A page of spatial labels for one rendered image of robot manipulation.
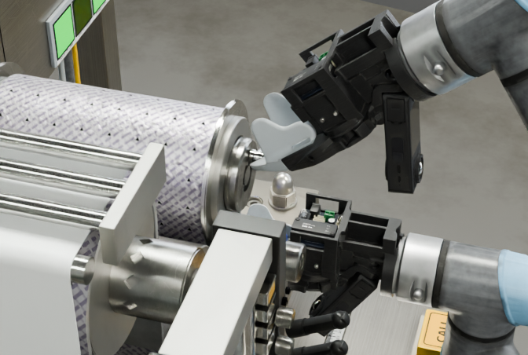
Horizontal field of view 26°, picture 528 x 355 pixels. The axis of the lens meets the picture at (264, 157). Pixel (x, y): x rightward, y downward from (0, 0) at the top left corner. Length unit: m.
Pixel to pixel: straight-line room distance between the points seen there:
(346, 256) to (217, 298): 0.51
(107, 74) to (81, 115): 1.01
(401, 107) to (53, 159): 0.33
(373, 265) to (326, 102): 0.27
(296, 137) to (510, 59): 0.23
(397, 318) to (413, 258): 0.29
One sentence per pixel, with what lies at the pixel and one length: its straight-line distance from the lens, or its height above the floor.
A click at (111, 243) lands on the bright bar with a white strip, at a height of 1.44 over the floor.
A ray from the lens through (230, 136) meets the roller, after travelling 1.11.
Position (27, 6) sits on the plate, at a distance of 1.43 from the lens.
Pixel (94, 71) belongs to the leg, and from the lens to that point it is 2.16.
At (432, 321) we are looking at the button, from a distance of 1.47.
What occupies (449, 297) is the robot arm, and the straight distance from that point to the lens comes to 1.23.
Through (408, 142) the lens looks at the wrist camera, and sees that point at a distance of 1.07.
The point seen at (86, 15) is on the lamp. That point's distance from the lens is 1.59.
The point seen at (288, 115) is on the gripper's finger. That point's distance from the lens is 1.13.
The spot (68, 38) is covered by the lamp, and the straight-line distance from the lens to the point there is 1.54.
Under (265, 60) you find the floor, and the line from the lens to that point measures 3.63.
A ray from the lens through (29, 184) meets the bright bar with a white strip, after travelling 0.86.
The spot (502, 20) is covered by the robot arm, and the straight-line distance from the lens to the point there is 0.97.
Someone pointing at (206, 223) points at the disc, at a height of 1.24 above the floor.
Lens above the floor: 1.97
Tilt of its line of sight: 38 degrees down
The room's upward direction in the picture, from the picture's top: straight up
